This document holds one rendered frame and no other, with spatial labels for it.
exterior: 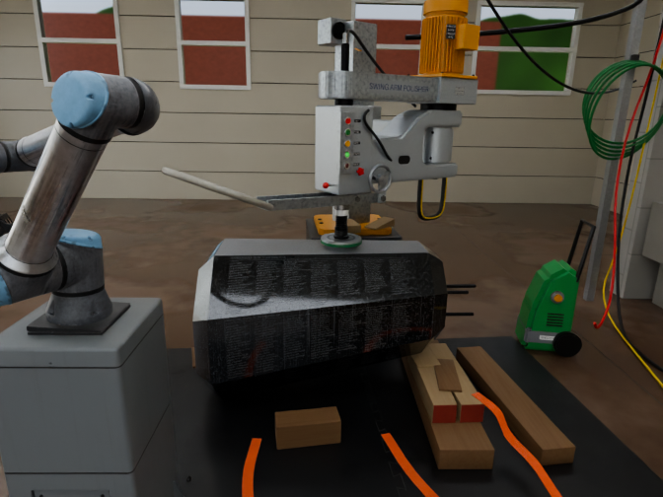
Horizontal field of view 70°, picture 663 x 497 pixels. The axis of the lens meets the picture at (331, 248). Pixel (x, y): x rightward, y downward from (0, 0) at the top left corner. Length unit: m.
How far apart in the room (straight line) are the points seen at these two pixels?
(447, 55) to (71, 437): 2.37
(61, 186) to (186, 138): 7.52
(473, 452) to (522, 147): 7.41
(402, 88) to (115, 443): 1.94
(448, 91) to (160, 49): 6.75
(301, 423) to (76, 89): 1.69
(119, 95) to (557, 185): 8.81
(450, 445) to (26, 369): 1.65
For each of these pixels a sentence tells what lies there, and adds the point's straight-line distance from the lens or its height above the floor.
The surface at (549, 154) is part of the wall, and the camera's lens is 9.35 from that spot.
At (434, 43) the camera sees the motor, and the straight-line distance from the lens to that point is 2.77.
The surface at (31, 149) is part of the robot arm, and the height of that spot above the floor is 1.39.
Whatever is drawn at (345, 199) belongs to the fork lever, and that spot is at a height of 1.09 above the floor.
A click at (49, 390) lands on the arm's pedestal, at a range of 1.65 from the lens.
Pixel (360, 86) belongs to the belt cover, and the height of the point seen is 1.63.
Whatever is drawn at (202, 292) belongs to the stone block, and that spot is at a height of 0.67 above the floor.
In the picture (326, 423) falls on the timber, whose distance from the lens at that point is 2.31.
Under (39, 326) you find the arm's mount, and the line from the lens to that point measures 1.67.
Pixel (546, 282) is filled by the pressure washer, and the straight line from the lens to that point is 3.34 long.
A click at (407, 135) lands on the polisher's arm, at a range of 2.54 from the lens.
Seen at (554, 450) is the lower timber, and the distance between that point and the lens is 2.46.
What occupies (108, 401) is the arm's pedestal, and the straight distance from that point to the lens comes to 1.60.
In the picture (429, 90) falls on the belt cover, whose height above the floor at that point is 1.63.
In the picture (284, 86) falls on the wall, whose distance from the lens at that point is 8.46.
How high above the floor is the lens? 1.50
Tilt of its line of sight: 16 degrees down
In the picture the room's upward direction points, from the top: 1 degrees clockwise
